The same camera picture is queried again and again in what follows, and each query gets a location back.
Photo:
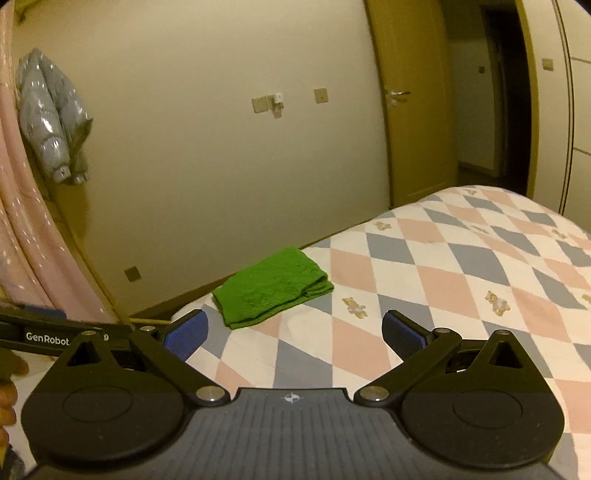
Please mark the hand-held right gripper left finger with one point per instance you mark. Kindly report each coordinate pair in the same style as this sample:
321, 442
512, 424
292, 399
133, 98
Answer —
187, 334

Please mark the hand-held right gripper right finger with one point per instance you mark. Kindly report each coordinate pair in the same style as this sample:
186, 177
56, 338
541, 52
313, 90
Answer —
402, 336

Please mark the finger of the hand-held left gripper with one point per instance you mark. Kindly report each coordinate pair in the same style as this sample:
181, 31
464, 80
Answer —
41, 311

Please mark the green knitted sweater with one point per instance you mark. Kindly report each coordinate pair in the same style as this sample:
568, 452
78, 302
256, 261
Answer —
272, 288

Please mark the person's left hand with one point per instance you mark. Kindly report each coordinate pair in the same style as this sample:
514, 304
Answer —
8, 401

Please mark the bed with checkered sheet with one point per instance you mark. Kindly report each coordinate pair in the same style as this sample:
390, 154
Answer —
415, 277

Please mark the pink dotted curtain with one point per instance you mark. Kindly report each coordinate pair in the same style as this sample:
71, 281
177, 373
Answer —
27, 240

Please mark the grey puffer jacket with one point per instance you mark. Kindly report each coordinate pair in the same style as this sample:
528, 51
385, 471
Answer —
51, 120

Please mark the yellow wooden door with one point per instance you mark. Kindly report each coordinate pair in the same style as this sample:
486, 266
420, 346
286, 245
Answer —
415, 55

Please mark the cream panelled wardrobe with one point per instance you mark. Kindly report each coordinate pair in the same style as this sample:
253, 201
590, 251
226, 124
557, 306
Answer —
579, 115

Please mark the wooden bed frame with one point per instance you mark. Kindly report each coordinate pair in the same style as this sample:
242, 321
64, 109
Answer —
150, 319

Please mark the low wall socket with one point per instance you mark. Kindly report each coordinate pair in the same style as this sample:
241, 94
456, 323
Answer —
133, 274

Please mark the square wall switch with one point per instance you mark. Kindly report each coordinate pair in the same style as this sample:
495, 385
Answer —
321, 95

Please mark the wardrobe side switch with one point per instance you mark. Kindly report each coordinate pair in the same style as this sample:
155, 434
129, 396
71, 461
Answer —
547, 65

